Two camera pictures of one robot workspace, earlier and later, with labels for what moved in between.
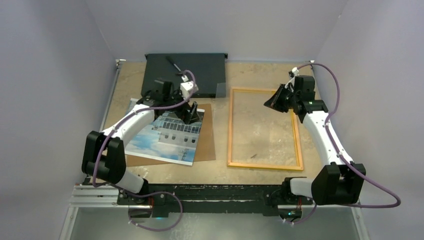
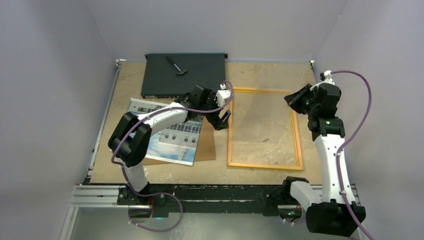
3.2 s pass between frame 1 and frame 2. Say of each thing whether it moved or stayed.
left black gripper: moved
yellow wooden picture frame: stayed
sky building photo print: stayed
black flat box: stayed
